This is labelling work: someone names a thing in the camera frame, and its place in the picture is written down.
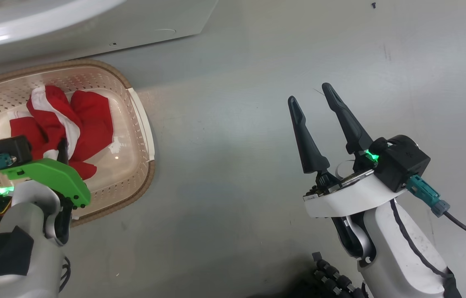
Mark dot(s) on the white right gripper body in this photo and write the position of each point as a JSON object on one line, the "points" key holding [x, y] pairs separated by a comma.
{"points": [[348, 203]]}

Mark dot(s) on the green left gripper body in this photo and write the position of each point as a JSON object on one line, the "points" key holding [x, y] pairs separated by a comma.
{"points": [[57, 176]]}

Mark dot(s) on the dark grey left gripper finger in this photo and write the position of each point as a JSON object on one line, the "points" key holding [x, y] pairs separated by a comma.
{"points": [[63, 152]]}

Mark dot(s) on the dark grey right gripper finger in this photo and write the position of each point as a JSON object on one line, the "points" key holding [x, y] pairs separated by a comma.
{"points": [[307, 145], [352, 132]]}

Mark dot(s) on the red and white garment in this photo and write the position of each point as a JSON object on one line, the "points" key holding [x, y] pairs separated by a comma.
{"points": [[92, 124]]}

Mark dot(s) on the cream perforated laundry basket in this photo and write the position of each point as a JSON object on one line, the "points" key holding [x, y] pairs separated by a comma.
{"points": [[129, 136]]}

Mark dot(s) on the white washing machine body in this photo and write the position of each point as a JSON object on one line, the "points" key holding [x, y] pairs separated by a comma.
{"points": [[154, 20]]}

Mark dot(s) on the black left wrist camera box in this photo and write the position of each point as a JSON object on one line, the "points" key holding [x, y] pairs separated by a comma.
{"points": [[9, 149]]}

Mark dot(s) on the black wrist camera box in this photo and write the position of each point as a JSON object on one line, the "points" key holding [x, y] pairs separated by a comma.
{"points": [[402, 163], [9, 149]]}

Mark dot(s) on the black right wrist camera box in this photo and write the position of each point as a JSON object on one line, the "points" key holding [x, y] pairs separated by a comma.
{"points": [[402, 163]]}

